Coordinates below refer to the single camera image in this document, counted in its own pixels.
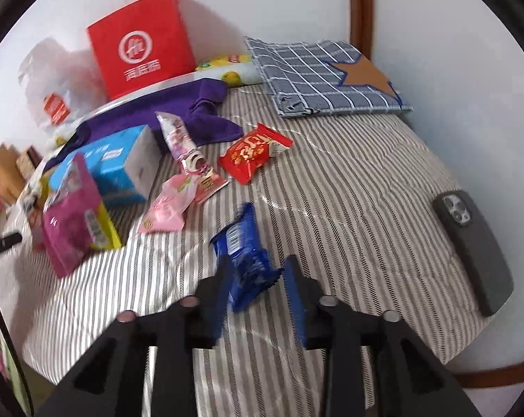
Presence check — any blue plaid folded cloth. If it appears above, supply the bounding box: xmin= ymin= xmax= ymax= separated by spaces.
xmin=245 ymin=37 xmax=413 ymax=118

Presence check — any rolled fruit-print mat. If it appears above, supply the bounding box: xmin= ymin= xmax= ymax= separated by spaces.
xmin=81 ymin=55 xmax=262 ymax=122

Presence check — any blue tissue pack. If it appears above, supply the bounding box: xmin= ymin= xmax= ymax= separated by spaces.
xmin=47 ymin=123 xmax=163 ymax=208

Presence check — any white pink long snack packet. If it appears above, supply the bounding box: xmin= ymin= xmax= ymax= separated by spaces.
xmin=155 ymin=111 xmax=229 ymax=204

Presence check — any white Miniso plastic bag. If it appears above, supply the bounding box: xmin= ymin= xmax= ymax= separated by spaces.
xmin=18 ymin=38 xmax=107 ymax=133

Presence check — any wooden bedside desk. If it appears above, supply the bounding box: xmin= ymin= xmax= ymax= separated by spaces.
xmin=0 ymin=143 xmax=42 ymax=205

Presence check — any red snack packet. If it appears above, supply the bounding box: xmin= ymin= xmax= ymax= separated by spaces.
xmin=218 ymin=123 xmax=294 ymax=186

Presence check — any purple towel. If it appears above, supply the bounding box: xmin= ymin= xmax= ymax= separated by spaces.
xmin=44 ymin=78 xmax=244 ymax=171

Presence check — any grey cased smartphone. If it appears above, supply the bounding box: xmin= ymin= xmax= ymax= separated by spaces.
xmin=433 ymin=190 xmax=515 ymax=317

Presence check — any brown wooden door frame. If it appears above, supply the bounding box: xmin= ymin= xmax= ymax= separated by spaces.
xmin=349 ymin=0 xmax=374 ymax=59

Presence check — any magenta snack bag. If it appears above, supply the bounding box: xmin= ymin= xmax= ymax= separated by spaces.
xmin=42 ymin=154 xmax=122 ymax=279

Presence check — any pink white small snack packet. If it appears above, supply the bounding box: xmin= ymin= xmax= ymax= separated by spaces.
xmin=138 ymin=174 xmax=198 ymax=234

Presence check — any blue cookie snack packet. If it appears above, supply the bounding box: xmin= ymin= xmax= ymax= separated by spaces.
xmin=210 ymin=202 xmax=283 ymax=312

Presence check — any red paper shopping bag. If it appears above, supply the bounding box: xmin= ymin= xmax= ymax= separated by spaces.
xmin=87 ymin=0 xmax=196 ymax=100

